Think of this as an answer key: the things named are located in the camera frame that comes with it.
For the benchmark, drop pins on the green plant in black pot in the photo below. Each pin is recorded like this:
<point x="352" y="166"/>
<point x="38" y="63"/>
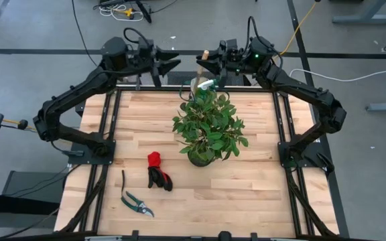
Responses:
<point x="209" y="134"/>

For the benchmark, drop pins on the black horizontal bar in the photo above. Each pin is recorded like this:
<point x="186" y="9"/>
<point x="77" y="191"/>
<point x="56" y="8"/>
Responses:
<point x="12" y="203"/>

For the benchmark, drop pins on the red and black garden glove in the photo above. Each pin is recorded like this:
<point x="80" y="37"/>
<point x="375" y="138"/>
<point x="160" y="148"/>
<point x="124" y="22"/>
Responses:
<point x="154" y="160"/>

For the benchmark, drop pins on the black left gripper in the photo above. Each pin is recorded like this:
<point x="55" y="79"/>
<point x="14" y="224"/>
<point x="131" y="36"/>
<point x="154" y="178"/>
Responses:
<point x="142" y="57"/>

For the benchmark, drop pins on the green pruning shears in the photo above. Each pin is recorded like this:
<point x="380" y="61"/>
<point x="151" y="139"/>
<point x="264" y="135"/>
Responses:
<point x="133" y="202"/>

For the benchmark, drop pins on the black computer tower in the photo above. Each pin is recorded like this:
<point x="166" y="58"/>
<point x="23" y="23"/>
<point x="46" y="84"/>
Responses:
<point x="179" y="78"/>

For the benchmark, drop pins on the grey side table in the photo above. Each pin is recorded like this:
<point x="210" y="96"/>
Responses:
<point x="29" y="180"/>

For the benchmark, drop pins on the green spray bottle white nozzle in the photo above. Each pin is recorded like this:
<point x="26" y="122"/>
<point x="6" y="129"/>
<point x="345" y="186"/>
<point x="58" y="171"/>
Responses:
<point x="206" y="84"/>

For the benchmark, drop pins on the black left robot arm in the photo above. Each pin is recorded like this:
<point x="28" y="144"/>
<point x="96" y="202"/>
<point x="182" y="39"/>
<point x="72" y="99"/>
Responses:
<point x="75" y="93"/>

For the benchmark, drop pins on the grey desk base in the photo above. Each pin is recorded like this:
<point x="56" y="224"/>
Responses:
<point x="364" y="19"/>

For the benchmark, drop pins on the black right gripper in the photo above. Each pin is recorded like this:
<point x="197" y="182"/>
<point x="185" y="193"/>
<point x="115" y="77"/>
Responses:
<point x="235" y="60"/>

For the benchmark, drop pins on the black control box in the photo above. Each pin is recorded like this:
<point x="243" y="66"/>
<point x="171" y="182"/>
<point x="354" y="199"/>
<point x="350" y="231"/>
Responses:
<point x="80" y="108"/>

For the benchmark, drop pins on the black aluminium table frame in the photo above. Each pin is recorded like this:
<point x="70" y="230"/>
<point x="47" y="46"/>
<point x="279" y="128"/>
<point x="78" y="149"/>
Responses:
<point x="146" y="89"/>

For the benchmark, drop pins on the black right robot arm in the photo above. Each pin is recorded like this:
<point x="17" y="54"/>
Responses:
<point x="300" y="90"/>

